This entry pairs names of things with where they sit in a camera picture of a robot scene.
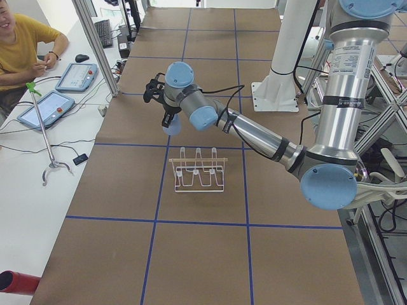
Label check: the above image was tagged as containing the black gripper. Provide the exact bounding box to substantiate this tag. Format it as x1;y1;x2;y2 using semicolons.
162;103;181;127

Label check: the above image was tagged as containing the light blue plastic cup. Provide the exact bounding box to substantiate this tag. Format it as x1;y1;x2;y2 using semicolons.
162;114;181;136

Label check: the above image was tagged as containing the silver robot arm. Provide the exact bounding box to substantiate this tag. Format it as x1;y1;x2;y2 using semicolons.
159;1;406;210

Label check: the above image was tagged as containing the upper teach pendant tablet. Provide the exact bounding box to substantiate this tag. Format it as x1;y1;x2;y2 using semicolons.
55;63;98;92

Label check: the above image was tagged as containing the teach pendant tablet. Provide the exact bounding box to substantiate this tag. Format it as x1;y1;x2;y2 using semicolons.
55;63;98;92
17;91;74;130

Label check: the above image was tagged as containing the small black device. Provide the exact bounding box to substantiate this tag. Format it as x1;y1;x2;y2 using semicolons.
72;153;88;166

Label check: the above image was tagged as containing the black computer mouse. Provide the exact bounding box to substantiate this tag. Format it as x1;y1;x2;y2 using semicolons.
75;54;89;63

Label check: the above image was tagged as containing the black keyboard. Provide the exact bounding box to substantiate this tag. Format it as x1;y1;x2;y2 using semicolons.
93;20;113;48

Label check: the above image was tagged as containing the brown table mat blue grid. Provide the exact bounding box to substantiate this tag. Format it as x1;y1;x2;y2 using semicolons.
32;8;364;304

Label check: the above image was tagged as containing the lower teach pendant tablet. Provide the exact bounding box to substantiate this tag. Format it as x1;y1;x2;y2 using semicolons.
17;91;74;130

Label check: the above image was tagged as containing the person in yellow shirt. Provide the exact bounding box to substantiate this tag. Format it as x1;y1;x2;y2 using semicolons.
1;1;69;121

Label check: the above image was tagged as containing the red cylinder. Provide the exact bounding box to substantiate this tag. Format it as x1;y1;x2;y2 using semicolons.
1;271;41;295

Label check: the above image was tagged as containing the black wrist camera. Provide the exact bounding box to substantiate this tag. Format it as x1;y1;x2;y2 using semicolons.
143;72;165;104

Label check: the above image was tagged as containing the white wire cup holder rack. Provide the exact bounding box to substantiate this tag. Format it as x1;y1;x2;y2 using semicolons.
169;147;228;193

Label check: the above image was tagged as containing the black camera cable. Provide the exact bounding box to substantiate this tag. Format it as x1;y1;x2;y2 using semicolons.
200;84;245;128

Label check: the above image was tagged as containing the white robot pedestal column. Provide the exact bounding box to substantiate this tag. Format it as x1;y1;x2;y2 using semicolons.
251;0;323;112

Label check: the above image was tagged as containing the aluminium frame post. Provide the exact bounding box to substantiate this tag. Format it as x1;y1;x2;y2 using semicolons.
72;0;119;97

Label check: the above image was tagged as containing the grabber stick green handle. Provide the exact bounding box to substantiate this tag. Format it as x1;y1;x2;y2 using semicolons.
26;82;72;186

